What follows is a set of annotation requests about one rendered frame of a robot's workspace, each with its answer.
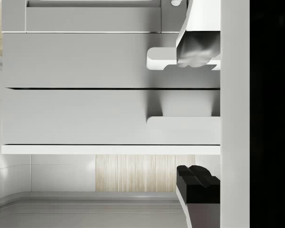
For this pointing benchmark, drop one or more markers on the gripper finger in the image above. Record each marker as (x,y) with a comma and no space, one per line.
(199,45)
(199,190)

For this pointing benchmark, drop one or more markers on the white cabinet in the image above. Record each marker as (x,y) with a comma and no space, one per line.
(73,59)

